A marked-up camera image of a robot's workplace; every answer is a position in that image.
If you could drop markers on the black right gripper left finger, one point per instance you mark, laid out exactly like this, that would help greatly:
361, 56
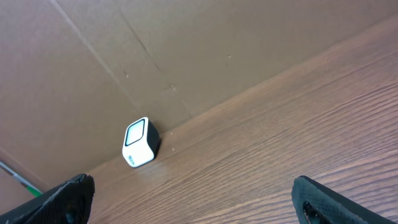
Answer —
67, 203

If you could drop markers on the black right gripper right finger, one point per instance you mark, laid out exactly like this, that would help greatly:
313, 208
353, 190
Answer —
315, 203

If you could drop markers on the white barcode scanner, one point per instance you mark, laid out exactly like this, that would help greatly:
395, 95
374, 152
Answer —
141, 142

